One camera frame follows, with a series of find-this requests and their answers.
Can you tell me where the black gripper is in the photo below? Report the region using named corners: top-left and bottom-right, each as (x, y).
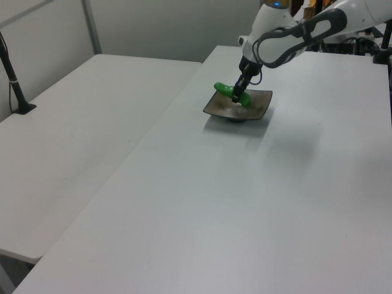
top-left (231, 56), bottom-right (262, 104)

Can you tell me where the green chili pepper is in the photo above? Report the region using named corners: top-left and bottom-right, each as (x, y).
top-left (213, 81), bottom-right (252, 108)

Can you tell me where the square brown ceramic plate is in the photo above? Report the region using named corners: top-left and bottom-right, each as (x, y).
top-left (203, 89), bottom-right (274, 124)

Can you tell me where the black pole with clamp base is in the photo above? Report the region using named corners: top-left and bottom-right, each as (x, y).
top-left (372, 23), bottom-right (392, 65)

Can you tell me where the black pole with white band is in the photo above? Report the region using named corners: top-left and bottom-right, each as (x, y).
top-left (0, 30), bottom-right (37, 116)

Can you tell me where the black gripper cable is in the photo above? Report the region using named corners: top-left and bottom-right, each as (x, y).
top-left (249, 27), bottom-right (263, 87)

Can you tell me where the black equipment with cables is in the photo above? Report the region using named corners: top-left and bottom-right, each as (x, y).
top-left (320, 36), bottom-right (374, 56)

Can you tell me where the grey metal partition post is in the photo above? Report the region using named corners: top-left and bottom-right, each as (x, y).
top-left (80, 0), bottom-right (102, 56)

